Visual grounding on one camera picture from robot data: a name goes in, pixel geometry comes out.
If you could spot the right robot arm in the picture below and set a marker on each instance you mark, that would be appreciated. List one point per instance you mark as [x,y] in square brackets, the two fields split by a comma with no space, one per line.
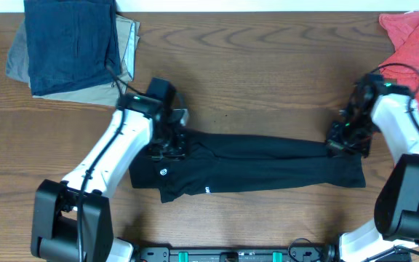
[391,109]

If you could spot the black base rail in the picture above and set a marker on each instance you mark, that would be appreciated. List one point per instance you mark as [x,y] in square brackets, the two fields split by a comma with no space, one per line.
[301,253]

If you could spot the folded khaki garment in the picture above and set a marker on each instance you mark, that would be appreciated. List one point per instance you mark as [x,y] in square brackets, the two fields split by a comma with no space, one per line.
[104,94]

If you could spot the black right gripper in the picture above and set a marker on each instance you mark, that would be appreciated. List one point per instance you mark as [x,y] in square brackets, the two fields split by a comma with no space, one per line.
[336,148]

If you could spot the black t-shirt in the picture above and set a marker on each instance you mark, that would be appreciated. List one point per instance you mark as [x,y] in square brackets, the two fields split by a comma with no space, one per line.
[221,163]

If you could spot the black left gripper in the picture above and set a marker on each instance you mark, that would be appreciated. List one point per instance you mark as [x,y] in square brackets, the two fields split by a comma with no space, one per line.
[179,153]

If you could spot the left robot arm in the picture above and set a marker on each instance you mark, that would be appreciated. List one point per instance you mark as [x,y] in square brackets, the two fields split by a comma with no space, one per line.
[72,218]

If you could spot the folded navy blue garment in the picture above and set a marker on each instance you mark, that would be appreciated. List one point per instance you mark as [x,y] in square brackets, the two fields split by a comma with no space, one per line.
[72,45]

